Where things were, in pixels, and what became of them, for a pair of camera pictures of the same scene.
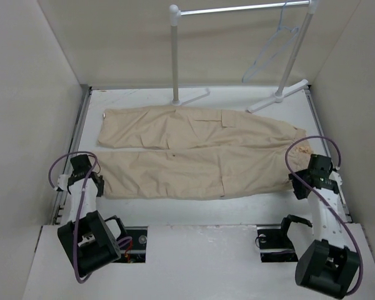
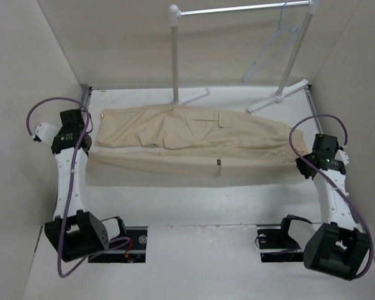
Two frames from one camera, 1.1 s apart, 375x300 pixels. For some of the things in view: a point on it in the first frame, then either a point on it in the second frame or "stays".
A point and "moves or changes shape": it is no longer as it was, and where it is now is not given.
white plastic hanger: (282, 37) stays
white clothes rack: (296, 53) stays
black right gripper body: (300, 193) to (302, 166)
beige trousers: (150, 152) moves or changes shape
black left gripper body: (100, 185) to (59, 132)
